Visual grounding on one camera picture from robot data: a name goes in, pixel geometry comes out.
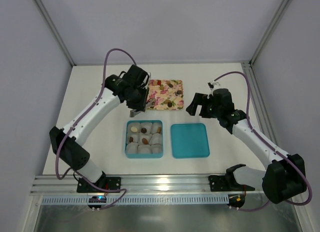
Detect white oval chocolate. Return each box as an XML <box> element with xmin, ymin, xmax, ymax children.
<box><xmin>131</xmin><ymin>127</ymin><xmax>138</xmax><ymax>133</ymax></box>

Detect teal lid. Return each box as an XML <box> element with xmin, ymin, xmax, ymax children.
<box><xmin>170</xmin><ymin>123</ymin><xmax>210</xmax><ymax>159</ymax></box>

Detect brown oval chocolate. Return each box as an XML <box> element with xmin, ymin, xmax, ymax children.
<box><xmin>141</xmin><ymin>138</ymin><xmax>149</xmax><ymax>145</ymax></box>

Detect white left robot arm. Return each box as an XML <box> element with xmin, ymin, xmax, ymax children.
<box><xmin>49</xmin><ymin>64</ymin><xmax>151</xmax><ymax>192</ymax></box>

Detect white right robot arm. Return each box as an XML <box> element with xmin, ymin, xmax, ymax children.
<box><xmin>186</xmin><ymin>88</ymin><xmax>307</xmax><ymax>204</ymax></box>

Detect floral tray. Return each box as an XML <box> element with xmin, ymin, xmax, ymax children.
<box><xmin>147</xmin><ymin>79</ymin><xmax>184</xmax><ymax>111</ymax></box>

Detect teal box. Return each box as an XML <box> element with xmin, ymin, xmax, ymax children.
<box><xmin>124</xmin><ymin>120</ymin><xmax>164</xmax><ymax>159</ymax></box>

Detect slotted cable duct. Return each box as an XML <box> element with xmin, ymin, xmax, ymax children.
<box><xmin>41</xmin><ymin>194</ymin><xmax>229</xmax><ymax>206</ymax></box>

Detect aluminium rail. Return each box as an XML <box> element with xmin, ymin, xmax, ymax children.
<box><xmin>30</xmin><ymin>173</ymin><xmax>271</xmax><ymax>195</ymax></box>

